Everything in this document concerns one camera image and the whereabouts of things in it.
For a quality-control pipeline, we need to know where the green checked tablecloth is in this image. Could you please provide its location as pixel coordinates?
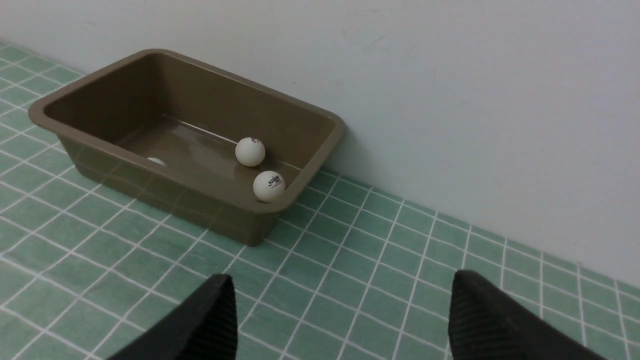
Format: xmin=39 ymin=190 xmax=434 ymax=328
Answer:
xmin=1 ymin=43 xmax=639 ymax=360

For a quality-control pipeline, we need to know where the olive brown plastic bin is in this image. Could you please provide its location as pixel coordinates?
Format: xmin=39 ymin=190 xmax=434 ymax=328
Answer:
xmin=28 ymin=48 xmax=346 ymax=247

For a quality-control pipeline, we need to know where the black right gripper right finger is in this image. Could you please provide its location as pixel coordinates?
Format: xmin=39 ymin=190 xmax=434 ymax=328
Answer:
xmin=447 ymin=269 xmax=601 ymax=360

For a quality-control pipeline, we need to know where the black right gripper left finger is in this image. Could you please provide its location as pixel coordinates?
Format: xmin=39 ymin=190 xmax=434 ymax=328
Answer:
xmin=110 ymin=274 xmax=239 ymax=360

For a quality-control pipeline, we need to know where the white ping-pong ball with logo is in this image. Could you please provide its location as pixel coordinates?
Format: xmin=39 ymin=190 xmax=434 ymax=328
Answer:
xmin=253 ymin=170 xmax=286 ymax=203

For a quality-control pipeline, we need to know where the white ping-pong ball marked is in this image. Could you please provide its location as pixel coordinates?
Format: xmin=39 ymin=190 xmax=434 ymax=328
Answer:
xmin=235 ymin=137 xmax=266 ymax=167

